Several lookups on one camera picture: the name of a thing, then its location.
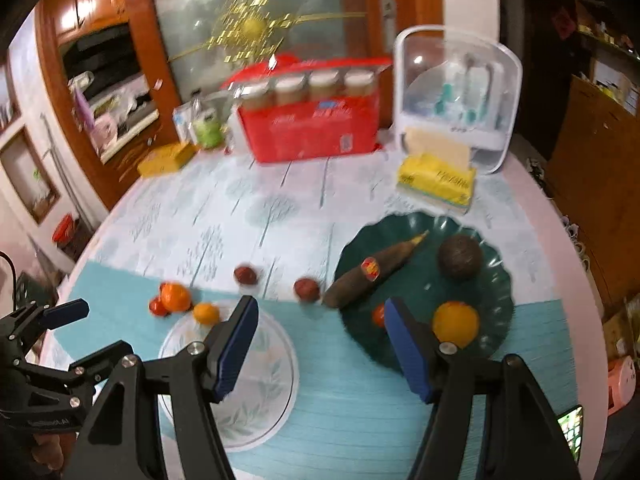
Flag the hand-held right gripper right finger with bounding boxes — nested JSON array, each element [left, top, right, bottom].
[[384, 296, 583, 480]]

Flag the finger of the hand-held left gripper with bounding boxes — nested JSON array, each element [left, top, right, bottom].
[[0, 299, 91, 356], [10, 341, 135, 409]]

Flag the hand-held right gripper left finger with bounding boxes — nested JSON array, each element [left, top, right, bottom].
[[62, 295, 261, 480]]

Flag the white leaf-print glass plate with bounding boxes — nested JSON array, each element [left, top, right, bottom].
[[157, 300, 300, 448]]

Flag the small yellow-orange citrus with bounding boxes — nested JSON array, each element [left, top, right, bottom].
[[192, 301, 221, 325]]

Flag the large orange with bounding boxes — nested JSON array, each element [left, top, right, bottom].
[[432, 301, 480, 349]]

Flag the dark green scalloped plate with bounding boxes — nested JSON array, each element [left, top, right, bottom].
[[332, 211, 516, 373]]

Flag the orange tangerine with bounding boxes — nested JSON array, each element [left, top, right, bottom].
[[160, 282, 192, 311]]

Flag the dark brown round fruit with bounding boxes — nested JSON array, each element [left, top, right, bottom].
[[437, 235, 484, 281]]

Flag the person's left hand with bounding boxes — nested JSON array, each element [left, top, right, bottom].
[[31, 432, 65, 471]]

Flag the red bucket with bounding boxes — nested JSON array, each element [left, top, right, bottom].
[[52, 214, 76, 246]]

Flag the teal placemat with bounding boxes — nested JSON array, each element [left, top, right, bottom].
[[40, 260, 568, 480]]

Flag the tree-print tablecloth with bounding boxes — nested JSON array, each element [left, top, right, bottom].
[[37, 127, 608, 480]]

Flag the yellow tissue pack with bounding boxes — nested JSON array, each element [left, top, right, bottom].
[[396, 130, 477, 208]]

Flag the smartphone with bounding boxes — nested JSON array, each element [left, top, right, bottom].
[[556, 405, 585, 465]]

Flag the flat yellow box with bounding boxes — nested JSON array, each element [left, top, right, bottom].
[[137, 142, 198, 177]]

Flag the pink plastic object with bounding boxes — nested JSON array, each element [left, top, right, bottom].
[[606, 355, 637, 416]]

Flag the green cup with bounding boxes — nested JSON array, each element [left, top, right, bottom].
[[192, 110, 224, 150]]

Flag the white packet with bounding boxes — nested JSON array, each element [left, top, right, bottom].
[[172, 102, 196, 143]]

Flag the red carton box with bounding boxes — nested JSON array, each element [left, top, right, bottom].
[[222, 55, 393, 163]]

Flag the brown jar with white lid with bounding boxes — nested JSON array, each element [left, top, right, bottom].
[[344, 70, 376, 97], [309, 72, 342, 102], [275, 77, 307, 106], [242, 82, 273, 111]]

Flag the brown side cabinet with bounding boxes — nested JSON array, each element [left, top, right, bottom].
[[545, 75, 640, 321]]

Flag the white plastic storage case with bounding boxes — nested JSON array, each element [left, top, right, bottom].
[[392, 25, 523, 175]]

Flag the gold ornament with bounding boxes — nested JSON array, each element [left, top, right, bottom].
[[167, 0, 366, 68]]

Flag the black cable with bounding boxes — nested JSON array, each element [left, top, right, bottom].
[[0, 251, 17, 311]]

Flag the wooden wall cabinet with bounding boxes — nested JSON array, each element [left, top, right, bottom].
[[37, 0, 183, 211]]

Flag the metal door handle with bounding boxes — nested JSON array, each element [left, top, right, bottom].
[[378, 0, 398, 53]]

